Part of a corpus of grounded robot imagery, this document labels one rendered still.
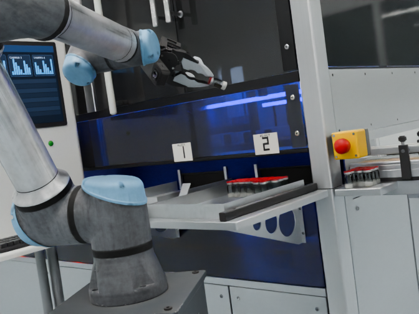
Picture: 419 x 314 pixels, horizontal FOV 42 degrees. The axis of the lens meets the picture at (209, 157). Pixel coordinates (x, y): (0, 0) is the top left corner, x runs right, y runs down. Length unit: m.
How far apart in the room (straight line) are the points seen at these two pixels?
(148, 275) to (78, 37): 0.45
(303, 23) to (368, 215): 0.60
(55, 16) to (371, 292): 1.20
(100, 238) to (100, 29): 0.39
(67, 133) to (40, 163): 1.06
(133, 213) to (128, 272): 0.11
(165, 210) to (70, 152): 0.82
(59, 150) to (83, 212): 1.05
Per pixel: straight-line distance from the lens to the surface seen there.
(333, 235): 1.52
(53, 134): 2.07
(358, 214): 1.63
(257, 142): 1.60
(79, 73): 1.25
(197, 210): 1.28
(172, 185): 1.94
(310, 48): 1.50
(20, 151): 1.03
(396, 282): 1.87
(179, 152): 1.81
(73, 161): 2.10
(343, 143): 1.42
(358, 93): 1.68
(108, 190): 1.01
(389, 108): 1.87
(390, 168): 1.53
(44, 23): 0.92
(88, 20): 1.02
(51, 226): 1.08
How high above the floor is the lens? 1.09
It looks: 3 degrees down
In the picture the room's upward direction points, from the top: 8 degrees counter-clockwise
